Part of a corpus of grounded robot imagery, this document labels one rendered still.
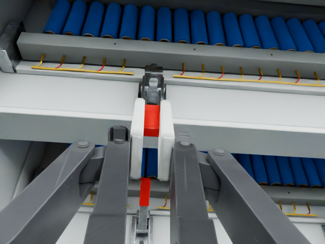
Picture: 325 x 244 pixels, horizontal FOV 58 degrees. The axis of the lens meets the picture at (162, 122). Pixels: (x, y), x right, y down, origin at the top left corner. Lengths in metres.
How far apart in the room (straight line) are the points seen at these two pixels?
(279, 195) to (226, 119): 0.20
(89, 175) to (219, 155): 0.07
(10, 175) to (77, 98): 0.15
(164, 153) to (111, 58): 0.17
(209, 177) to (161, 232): 0.26
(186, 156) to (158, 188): 0.27
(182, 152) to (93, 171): 0.05
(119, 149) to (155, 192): 0.27
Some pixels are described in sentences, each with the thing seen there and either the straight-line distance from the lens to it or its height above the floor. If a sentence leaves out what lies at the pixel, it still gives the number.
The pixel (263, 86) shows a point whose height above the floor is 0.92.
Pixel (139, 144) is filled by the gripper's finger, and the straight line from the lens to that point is 0.17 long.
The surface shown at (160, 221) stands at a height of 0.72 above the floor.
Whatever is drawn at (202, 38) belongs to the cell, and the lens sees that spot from 0.34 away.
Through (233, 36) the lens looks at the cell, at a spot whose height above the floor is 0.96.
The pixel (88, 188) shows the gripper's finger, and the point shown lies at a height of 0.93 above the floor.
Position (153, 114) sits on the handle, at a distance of 0.22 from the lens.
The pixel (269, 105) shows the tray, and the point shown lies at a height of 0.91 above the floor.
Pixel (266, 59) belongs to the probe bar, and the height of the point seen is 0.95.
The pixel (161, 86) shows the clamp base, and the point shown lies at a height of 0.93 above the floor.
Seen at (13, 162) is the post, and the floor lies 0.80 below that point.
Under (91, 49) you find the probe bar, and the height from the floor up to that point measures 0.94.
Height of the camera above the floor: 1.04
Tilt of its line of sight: 31 degrees down
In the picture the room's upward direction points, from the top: 6 degrees clockwise
